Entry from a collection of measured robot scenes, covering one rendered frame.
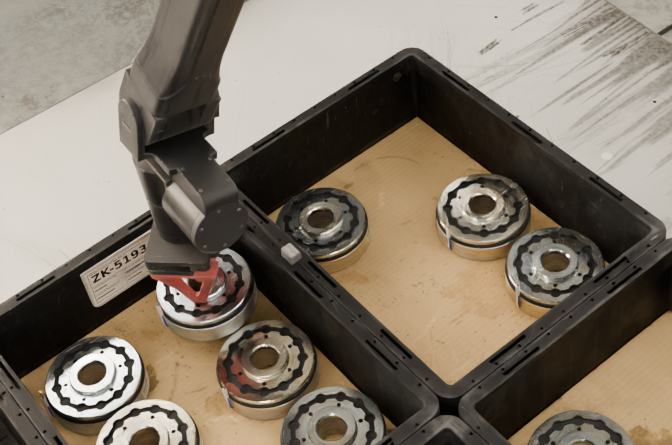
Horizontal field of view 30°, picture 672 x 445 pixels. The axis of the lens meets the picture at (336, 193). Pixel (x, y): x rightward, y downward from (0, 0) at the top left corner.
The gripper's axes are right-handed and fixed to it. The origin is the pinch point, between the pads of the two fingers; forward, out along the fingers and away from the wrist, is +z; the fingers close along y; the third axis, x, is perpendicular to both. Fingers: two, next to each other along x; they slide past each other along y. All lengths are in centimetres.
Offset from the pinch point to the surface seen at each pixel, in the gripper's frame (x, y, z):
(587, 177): -39.3, 12.4, -2.6
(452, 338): -25.7, -1.6, 7.2
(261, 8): 8, 67, 22
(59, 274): 14.4, -2.0, -2.5
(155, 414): 2.9, -14.1, 4.0
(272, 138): -4.9, 18.0, -2.0
